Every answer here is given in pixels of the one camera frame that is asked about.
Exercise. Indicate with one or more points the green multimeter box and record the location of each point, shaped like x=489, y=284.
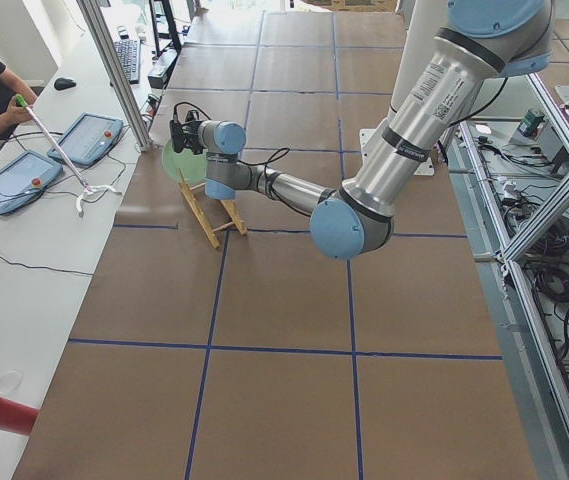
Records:
x=529, y=125

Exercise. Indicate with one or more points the man's hand holding rod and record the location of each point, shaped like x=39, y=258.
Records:
x=17, y=111

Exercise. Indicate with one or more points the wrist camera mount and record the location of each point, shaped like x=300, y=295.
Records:
x=176, y=125

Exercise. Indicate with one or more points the far teach pendant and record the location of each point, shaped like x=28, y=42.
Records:
x=90, y=137

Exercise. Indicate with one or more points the black keyboard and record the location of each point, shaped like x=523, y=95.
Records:
x=128, y=54

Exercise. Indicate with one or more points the aluminium frame post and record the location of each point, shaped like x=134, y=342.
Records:
x=92, y=14

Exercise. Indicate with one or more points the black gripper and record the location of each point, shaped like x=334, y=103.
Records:
x=193, y=135

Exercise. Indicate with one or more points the wooden dish rack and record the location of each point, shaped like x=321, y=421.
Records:
x=214, y=216

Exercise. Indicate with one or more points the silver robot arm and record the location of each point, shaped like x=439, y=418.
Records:
x=480, y=40

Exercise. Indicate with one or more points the near teach pendant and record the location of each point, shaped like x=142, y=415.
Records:
x=24, y=178

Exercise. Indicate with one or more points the black computer box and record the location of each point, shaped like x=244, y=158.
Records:
x=159, y=75

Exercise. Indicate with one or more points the teach pendant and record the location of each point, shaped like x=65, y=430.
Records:
x=90, y=137
x=24, y=178

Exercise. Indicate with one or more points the black computer mouse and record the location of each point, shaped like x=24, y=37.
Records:
x=64, y=83

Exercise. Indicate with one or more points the mint green plate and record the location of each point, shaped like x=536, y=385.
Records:
x=184, y=166

